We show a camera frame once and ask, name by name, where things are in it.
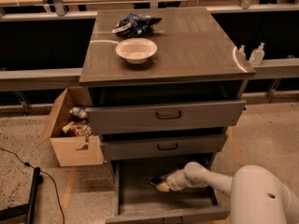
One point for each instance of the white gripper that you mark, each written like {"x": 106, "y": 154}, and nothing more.
{"x": 176, "y": 181}

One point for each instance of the dark rxbar chocolate bar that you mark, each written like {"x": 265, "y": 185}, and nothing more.
{"x": 155, "y": 181}

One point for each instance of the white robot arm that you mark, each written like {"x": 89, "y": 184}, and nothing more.
{"x": 256, "y": 195}

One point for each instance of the grey bottom drawer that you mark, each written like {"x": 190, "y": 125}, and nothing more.
{"x": 138, "y": 202}

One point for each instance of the grey drawer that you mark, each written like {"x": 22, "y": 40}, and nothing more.
{"x": 161, "y": 118}
{"x": 162, "y": 147}
{"x": 138, "y": 202}

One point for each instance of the grey middle drawer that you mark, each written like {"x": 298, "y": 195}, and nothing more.
{"x": 162, "y": 147}

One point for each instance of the grey top drawer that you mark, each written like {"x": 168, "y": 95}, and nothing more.
{"x": 161, "y": 118}

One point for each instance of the grey drawer cabinet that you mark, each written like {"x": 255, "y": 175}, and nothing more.
{"x": 195, "y": 62}

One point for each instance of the snack bag lower in box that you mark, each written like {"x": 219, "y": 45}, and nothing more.
{"x": 80, "y": 128}

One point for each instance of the snack bag in box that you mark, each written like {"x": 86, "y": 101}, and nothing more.
{"x": 78, "y": 112}
{"x": 80, "y": 128}

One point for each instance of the cardboard box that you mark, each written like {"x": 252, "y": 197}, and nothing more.
{"x": 70, "y": 150}

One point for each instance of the snack bag upper in box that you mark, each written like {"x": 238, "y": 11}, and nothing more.
{"x": 78, "y": 112}

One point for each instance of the white paper bowl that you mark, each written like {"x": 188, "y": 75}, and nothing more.
{"x": 136, "y": 50}

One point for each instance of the black stand leg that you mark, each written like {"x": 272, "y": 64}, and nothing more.
{"x": 26, "y": 209}

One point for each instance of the clear small bottle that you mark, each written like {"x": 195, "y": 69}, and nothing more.
{"x": 242, "y": 51}

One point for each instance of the clear sanitizer bottle large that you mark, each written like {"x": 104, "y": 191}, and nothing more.
{"x": 256, "y": 56}

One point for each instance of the blue crumpled chip bag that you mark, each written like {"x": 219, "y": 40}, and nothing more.
{"x": 135, "y": 25}

